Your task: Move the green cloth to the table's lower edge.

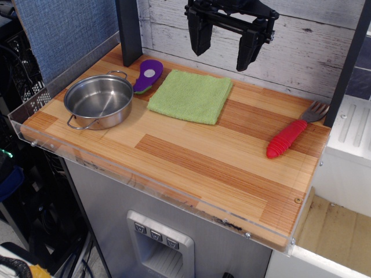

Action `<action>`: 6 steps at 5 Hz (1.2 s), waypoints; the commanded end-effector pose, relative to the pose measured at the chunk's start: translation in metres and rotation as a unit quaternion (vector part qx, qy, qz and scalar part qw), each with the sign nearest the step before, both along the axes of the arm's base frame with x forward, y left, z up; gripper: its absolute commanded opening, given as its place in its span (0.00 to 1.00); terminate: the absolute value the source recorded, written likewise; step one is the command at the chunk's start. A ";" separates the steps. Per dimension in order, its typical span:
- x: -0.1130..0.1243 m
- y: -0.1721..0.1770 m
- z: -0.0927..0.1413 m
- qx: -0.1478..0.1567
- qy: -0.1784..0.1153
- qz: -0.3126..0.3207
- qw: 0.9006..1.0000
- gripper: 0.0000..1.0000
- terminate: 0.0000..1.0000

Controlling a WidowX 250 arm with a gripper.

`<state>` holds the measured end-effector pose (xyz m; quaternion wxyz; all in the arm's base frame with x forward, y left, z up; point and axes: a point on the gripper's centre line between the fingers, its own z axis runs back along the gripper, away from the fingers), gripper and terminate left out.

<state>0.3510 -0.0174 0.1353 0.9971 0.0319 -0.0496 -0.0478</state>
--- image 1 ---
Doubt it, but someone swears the black plastic crate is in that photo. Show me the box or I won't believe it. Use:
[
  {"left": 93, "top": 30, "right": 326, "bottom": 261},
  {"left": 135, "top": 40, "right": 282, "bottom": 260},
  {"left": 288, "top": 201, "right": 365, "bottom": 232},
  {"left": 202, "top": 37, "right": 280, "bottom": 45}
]
[{"left": 2, "top": 31, "right": 45, "bottom": 102}]

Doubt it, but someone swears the red handled fork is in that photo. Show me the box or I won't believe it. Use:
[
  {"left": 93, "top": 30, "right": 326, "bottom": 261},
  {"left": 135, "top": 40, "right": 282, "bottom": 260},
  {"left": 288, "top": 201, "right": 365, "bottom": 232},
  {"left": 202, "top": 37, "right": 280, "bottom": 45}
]
[{"left": 266, "top": 101, "right": 330, "bottom": 159}]

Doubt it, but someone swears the black vertical post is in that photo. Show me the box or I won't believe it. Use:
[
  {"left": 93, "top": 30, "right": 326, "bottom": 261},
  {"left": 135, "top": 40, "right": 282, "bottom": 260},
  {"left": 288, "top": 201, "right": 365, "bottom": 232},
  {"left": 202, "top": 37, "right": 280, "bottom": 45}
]
[
  {"left": 115, "top": 0, "right": 143, "bottom": 67},
  {"left": 323, "top": 0, "right": 370, "bottom": 127}
]

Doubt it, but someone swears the stainless steel pot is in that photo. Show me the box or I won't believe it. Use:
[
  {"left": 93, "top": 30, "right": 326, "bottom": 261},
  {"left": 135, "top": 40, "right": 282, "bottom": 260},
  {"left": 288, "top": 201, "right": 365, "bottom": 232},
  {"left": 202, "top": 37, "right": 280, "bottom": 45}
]
[{"left": 64, "top": 71, "right": 134, "bottom": 130}]

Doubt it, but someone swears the black right vertical post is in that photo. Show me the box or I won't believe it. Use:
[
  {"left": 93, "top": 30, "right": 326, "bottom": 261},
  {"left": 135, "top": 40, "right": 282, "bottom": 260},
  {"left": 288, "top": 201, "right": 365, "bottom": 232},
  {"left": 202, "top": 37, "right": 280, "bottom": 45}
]
[{"left": 323, "top": 0, "right": 370, "bottom": 127}]

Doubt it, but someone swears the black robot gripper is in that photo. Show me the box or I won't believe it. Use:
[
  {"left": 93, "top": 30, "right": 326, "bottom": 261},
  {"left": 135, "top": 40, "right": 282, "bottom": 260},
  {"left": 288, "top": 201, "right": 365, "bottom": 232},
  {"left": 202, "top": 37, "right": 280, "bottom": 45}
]
[{"left": 185, "top": 1, "right": 279, "bottom": 72}]

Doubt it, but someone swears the silver toy fridge dispenser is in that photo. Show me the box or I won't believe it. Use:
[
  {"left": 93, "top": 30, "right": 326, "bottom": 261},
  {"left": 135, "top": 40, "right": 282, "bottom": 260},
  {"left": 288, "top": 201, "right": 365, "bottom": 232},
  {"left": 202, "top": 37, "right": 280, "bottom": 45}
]
[{"left": 126, "top": 210, "right": 195, "bottom": 277}]

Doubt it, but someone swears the clear acrylic table guard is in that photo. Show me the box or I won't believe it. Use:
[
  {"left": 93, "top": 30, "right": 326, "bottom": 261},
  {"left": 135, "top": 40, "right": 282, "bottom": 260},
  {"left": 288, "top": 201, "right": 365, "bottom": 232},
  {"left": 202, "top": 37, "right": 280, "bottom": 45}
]
[{"left": 8, "top": 31, "right": 325, "bottom": 257}]

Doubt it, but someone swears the blue fabric panel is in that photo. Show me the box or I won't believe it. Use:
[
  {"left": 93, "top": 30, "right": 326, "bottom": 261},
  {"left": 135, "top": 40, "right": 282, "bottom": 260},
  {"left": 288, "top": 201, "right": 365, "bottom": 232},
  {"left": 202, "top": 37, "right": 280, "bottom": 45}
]
[{"left": 13, "top": 1, "right": 118, "bottom": 85}]

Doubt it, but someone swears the purple toy eggplant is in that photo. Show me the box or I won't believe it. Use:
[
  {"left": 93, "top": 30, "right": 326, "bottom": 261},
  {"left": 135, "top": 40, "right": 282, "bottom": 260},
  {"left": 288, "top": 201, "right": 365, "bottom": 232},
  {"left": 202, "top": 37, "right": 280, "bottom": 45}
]
[{"left": 133, "top": 59, "right": 163, "bottom": 94}]

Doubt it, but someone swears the green cloth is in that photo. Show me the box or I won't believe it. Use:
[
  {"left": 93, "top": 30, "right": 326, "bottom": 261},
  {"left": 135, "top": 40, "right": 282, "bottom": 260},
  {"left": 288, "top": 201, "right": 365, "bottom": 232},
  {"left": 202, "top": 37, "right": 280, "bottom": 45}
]
[{"left": 147, "top": 69, "right": 232, "bottom": 125}]

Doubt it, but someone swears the white toy sink unit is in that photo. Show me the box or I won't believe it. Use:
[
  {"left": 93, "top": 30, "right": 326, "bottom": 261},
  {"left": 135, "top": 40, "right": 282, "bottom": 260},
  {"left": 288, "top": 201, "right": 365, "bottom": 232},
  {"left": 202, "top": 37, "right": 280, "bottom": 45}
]
[{"left": 312, "top": 96, "right": 370, "bottom": 217}]

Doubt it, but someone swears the black left vertical post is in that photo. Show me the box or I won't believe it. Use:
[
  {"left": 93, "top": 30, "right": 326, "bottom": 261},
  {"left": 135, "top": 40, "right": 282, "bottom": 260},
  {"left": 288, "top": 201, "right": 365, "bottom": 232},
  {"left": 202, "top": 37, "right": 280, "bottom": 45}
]
[{"left": 115, "top": 0, "right": 143, "bottom": 67}]

